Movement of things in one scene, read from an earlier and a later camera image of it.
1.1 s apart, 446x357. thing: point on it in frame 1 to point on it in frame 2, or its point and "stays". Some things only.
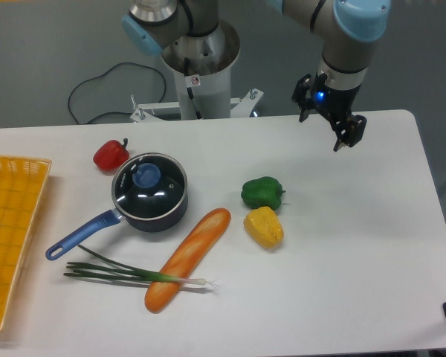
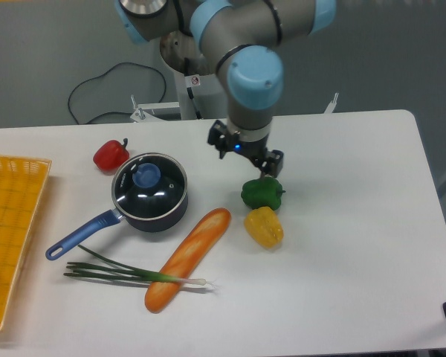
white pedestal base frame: [240, 107] stays
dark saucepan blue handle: [102, 222] stays
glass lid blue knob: [147, 175] stays
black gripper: [312, 93] to [270, 161]
